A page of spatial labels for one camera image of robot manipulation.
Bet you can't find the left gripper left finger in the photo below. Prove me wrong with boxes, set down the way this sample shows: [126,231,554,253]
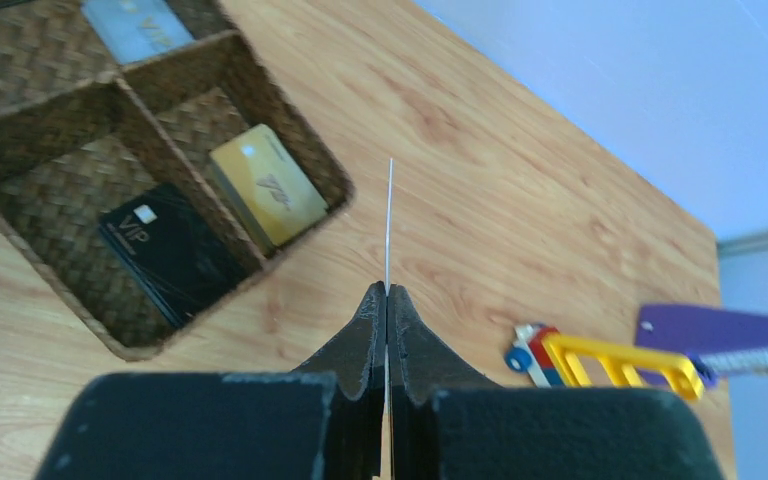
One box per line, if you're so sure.
[36,282,386,479]

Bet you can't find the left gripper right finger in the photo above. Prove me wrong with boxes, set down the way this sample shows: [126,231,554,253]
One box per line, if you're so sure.
[387,285,722,479]

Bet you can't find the gold VIP card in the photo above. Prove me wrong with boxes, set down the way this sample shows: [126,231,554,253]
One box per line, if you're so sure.
[384,157,396,479]

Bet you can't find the black card in basket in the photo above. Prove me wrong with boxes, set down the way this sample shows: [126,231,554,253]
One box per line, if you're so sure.
[98,183,247,329]

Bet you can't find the gold card in basket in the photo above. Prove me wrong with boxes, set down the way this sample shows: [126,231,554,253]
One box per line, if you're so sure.
[207,124,328,255]

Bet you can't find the silver card in basket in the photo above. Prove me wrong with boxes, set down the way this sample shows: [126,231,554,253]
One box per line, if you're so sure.
[81,0,194,65]

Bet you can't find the yellow toy truck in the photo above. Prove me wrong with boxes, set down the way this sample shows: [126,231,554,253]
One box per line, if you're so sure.
[504,323,706,401]

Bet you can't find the purple metronome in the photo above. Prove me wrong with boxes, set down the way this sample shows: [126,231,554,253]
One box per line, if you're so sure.
[635,304,768,388]

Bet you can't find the brown woven divided basket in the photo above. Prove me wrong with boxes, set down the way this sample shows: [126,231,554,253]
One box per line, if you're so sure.
[0,1,355,361]

